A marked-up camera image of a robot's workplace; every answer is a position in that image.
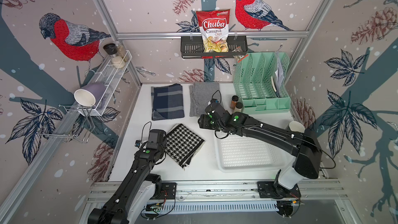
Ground black wire wall shelf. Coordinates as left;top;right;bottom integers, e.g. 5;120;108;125
180;36;248;59

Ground white wire wall shelf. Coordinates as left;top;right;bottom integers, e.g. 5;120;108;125
88;51;132;116

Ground dark green mug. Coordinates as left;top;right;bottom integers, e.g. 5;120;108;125
287;121;306;133

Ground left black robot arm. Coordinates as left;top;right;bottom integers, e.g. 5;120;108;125
88;129;166;224

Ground green plastic file organizer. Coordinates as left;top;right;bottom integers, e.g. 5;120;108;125
233;52;291;115

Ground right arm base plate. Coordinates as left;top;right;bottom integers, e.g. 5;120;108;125
257;180;301;200

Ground brown spice bottle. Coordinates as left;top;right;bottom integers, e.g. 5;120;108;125
230;95;239;110

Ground wire cup holder rack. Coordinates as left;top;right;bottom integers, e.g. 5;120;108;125
36;104;95;144

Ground white plastic basket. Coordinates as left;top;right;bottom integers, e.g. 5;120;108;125
214;135;294;173

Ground beige spice bottle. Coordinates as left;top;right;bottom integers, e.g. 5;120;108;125
234;102;244;112

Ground grey folded scarf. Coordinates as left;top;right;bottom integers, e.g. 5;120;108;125
189;82;220;117

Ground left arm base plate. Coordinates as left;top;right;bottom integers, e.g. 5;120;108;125
134;181;177;202

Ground navy plaid scarf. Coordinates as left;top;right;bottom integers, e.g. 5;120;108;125
151;84;184;121

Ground purple white cup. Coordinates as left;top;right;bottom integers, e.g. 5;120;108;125
74;83;106;107

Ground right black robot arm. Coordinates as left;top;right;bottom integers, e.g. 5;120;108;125
198;100;322;190

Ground red Chuba chips bag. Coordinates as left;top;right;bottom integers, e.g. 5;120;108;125
196;9;230;53

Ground papers in organizer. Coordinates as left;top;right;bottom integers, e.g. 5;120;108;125
271;51;285;97

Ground black white houndstooth scarf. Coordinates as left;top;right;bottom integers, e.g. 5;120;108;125
166;123;205;169

